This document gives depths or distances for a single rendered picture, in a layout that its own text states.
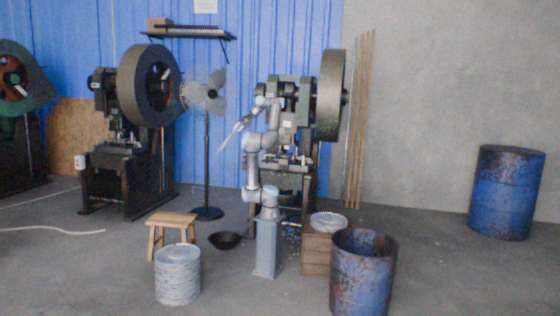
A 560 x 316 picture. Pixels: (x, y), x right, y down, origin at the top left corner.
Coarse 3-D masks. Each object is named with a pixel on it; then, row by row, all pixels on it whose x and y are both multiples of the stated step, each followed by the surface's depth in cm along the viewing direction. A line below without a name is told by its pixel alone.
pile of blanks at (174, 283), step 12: (156, 264) 224; (192, 264) 225; (156, 276) 226; (168, 276) 220; (180, 276) 221; (192, 276) 226; (156, 288) 229; (168, 288) 222; (180, 288) 223; (192, 288) 228; (168, 300) 224; (180, 300) 225; (192, 300) 230
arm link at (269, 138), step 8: (272, 104) 261; (280, 104) 261; (272, 112) 255; (280, 112) 258; (272, 120) 249; (272, 128) 244; (264, 136) 237; (272, 136) 239; (264, 144) 237; (272, 144) 240
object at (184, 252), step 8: (168, 248) 240; (176, 248) 240; (184, 248) 241; (192, 248) 241; (160, 256) 228; (168, 256) 229; (176, 256) 228; (184, 256) 229; (192, 256) 230; (168, 264) 218; (176, 264) 219
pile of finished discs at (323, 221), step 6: (312, 216) 283; (318, 216) 282; (324, 216) 282; (330, 216) 282; (336, 216) 284; (342, 216) 284; (312, 222) 271; (318, 222) 270; (324, 222) 270; (330, 222) 270; (336, 222) 272; (342, 222) 272; (318, 228) 266; (324, 228) 265; (330, 228) 262; (336, 228) 263; (342, 228) 266
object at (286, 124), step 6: (282, 114) 319; (288, 114) 318; (294, 114) 317; (282, 120) 320; (288, 120) 319; (282, 126) 321; (288, 126) 320; (282, 132) 321; (288, 132) 321; (282, 138) 319; (288, 138) 318; (294, 138) 323
